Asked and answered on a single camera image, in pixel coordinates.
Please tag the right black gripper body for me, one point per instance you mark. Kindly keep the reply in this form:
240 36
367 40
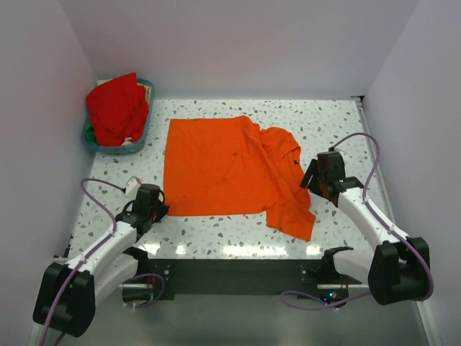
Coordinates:
315 187

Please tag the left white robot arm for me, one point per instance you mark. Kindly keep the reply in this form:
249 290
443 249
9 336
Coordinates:
70 291

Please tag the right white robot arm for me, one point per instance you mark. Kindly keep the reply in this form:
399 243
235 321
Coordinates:
399 269

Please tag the red t-shirt in basket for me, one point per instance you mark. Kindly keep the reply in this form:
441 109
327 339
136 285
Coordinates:
118 110

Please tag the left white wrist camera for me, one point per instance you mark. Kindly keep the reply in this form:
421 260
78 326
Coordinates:
132 186

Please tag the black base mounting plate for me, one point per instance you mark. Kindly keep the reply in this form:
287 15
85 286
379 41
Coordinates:
235 277

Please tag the green garment in basket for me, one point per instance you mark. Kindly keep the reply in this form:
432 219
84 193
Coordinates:
90 134

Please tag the teal plastic basket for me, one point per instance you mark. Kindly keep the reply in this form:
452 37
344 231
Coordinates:
131 147

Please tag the orange t-shirt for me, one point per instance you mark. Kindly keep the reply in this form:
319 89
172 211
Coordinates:
227 166

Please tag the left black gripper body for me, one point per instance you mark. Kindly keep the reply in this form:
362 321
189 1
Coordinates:
154 210

